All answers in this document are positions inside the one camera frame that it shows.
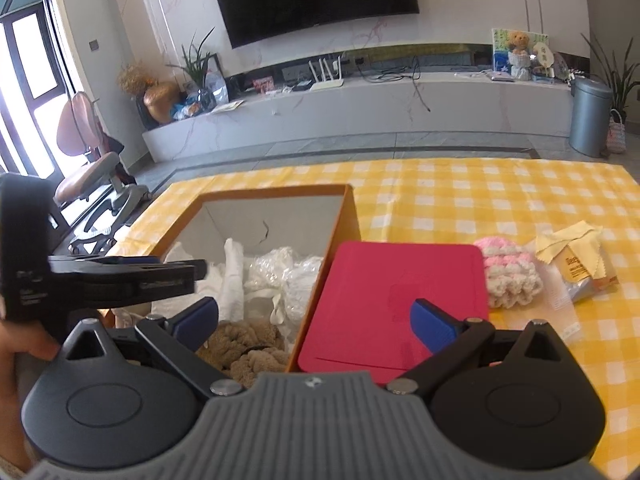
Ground orange rimmed cardboard box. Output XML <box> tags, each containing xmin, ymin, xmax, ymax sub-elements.
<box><xmin>107</xmin><ymin>184</ymin><xmax>362</xmax><ymax>377</ymax></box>

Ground white router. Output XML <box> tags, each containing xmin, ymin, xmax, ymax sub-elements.
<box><xmin>307</xmin><ymin>57</ymin><xmax>347</xmax><ymax>92</ymax></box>

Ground orange silver snack packet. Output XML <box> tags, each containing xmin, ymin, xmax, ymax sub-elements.
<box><xmin>562</xmin><ymin>245</ymin><xmax>620</xmax><ymax>305</ymax></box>

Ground cream canvas bag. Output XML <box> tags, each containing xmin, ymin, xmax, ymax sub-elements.
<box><xmin>152</xmin><ymin>237</ymin><xmax>247</xmax><ymax>334</ymax></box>

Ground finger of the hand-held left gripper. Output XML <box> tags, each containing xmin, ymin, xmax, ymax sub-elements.
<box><xmin>100</xmin><ymin>255</ymin><xmax>209</xmax><ymax>281</ymax></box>

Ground yellow cleaning cloth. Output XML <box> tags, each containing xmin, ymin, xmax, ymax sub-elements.
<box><xmin>535</xmin><ymin>220</ymin><xmax>605</xmax><ymax>265</ymax></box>

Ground dried flower bunch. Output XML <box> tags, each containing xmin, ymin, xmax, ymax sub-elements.
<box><xmin>117</xmin><ymin>62</ymin><xmax>151</xmax><ymax>96</ymax></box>

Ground yellow checked tablecloth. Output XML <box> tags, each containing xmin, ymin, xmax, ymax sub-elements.
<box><xmin>107</xmin><ymin>157</ymin><xmax>640</xmax><ymax>466</ymax></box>

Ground green plant in glass vase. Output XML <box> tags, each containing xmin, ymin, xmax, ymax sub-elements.
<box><xmin>167</xmin><ymin>27</ymin><xmax>221</xmax><ymax>111</ymax></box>

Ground marble tv console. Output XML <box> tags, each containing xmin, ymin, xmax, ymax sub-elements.
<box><xmin>141</xmin><ymin>42</ymin><xmax>576</xmax><ymax>163</ymax></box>

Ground teddy bear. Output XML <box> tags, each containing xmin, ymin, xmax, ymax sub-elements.
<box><xmin>507</xmin><ymin>31</ymin><xmax>532</xmax><ymax>81</ymax></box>

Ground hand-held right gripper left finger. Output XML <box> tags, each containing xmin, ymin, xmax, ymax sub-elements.
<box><xmin>60</xmin><ymin>296</ymin><xmax>243</xmax><ymax>397</ymax></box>

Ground round paper fan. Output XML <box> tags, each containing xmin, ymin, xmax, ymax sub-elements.
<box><xmin>530</xmin><ymin>42</ymin><xmax>554</xmax><ymax>79</ymax></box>

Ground pink white knitted cloth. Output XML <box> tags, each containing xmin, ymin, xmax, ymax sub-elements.
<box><xmin>472</xmin><ymin>236</ymin><xmax>545</xmax><ymax>310</ymax></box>

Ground colourful snack packets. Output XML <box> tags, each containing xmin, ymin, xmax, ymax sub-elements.
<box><xmin>172</xmin><ymin>100</ymin><xmax>206</xmax><ymax>121</ymax></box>

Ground pink desk chair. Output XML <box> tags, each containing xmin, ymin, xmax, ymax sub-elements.
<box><xmin>52</xmin><ymin>91</ymin><xmax>151</xmax><ymax>256</ymax></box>

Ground green picture board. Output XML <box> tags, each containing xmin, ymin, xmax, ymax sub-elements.
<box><xmin>491</xmin><ymin>28</ymin><xmax>549</xmax><ymax>74</ymax></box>

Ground person's left hand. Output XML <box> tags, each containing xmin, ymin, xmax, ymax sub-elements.
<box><xmin>0</xmin><ymin>318</ymin><xmax>59</xmax><ymax>471</ymax></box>

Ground potted long leaf plant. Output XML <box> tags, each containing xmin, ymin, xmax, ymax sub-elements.
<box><xmin>580</xmin><ymin>32</ymin><xmax>640</xmax><ymax>117</ymax></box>

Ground white plastic bag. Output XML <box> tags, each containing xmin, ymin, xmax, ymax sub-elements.
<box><xmin>245</xmin><ymin>246</ymin><xmax>326</xmax><ymax>329</ymax></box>

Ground dark framed glass door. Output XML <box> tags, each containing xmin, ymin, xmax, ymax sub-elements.
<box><xmin>0</xmin><ymin>0</ymin><xmax>76</xmax><ymax>181</ymax></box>

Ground golden round vase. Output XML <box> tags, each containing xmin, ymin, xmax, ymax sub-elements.
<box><xmin>143</xmin><ymin>81</ymin><xmax>182</xmax><ymax>125</ymax></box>

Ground black cable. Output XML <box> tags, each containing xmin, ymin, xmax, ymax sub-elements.
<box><xmin>360</xmin><ymin>55</ymin><xmax>431</xmax><ymax>111</ymax></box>

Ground tan fluffy plush cloth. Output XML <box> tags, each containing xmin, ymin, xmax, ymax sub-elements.
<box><xmin>196</xmin><ymin>317</ymin><xmax>292</xmax><ymax>387</ymax></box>

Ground grey metal trash can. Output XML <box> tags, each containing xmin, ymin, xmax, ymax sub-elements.
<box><xmin>569</xmin><ymin>78</ymin><xmax>614</xmax><ymax>157</ymax></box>

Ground clear plastic wrapper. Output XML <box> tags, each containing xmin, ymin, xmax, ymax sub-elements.
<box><xmin>537</xmin><ymin>260</ymin><xmax>584</xmax><ymax>339</ymax></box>

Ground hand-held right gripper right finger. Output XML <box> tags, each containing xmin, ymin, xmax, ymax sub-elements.
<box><xmin>385</xmin><ymin>298</ymin><xmax>571</xmax><ymax>395</ymax></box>

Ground red box lid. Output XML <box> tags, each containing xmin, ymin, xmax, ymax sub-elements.
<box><xmin>297</xmin><ymin>241</ymin><xmax>490</xmax><ymax>387</ymax></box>

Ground woven basket bag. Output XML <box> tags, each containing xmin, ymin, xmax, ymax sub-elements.
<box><xmin>606</xmin><ymin>110</ymin><xmax>628</xmax><ymax>155</ymax></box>

